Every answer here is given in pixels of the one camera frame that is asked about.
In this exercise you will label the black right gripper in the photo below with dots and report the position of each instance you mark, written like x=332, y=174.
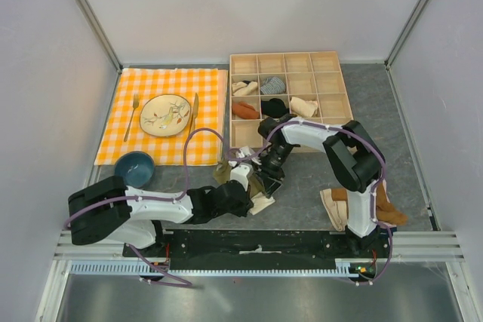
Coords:
x=268, y=175

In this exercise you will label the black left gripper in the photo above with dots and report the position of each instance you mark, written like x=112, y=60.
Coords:
x=244, y=207

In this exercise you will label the olive green white-band underwear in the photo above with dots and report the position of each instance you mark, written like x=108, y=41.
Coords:
x=260, y=201

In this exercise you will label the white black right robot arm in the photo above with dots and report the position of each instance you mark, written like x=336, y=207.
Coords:
x=356, y=162

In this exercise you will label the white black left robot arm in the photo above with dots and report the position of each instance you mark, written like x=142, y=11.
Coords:
x=111, y=210

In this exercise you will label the rolled rust orange underwear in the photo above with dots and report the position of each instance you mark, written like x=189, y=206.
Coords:
x=244, y=110

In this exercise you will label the rolled cream underwear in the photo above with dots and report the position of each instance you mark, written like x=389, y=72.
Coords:
x=304, y=108

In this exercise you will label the rolled grey striped underwear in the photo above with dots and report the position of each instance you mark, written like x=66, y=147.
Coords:
x=272, y=85

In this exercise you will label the rolled beige black underwear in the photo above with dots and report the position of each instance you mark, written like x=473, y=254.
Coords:
x=244, y=88

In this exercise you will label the beige cream underwear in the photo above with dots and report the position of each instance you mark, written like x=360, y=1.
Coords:
x=335, y=203

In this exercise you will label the pink underwear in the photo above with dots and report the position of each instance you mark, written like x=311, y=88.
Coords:
x=382, y=195

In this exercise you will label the brown orange underwear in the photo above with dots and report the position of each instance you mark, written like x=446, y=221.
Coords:
x=388, y=214

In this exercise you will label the wooden compartment organizer box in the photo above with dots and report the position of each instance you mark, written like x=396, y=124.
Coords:
x=307, y=75

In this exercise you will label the gold knife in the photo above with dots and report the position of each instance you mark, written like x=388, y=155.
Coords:
x=194, y=114

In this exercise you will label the blue ceramic bowl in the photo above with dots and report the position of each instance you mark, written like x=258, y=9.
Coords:
x=136, y=168

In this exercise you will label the floral ceramic plate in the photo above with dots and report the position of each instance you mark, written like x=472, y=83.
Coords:
x=165, y=115

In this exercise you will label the gold fork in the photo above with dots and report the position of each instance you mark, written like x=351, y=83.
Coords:
x=135, y=105

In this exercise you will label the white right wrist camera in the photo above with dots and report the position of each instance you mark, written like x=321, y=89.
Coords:
x=237, y=155

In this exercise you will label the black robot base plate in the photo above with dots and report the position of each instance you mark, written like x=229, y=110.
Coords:
x=245, y=250

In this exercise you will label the grey slotted cable duct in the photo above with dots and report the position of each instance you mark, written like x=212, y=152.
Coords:
x=138, y=268

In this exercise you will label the right aluminium frame post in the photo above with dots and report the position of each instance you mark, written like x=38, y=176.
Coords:
x=405, y=32

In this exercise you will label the aluminium frame post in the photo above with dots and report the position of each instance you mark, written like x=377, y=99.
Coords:
x=405, y=32
x=100, y=35

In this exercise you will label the left aluminium frame post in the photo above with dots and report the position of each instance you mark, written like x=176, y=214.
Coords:
x=100, y=35

